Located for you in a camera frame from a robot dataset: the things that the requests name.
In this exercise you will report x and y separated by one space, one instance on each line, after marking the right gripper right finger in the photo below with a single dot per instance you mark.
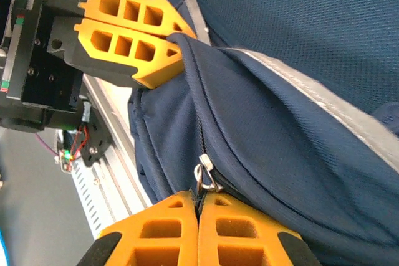
243 241

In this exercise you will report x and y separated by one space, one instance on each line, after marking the aluminium frame rail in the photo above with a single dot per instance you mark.
124 166

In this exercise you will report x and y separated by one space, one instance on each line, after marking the navy blue backpack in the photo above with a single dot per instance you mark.
280 122

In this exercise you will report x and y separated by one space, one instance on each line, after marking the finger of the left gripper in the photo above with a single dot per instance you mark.
124 51
134 9

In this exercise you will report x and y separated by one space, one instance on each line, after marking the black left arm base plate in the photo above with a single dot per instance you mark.
93 150

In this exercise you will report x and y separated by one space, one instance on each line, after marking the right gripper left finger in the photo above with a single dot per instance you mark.
156 241

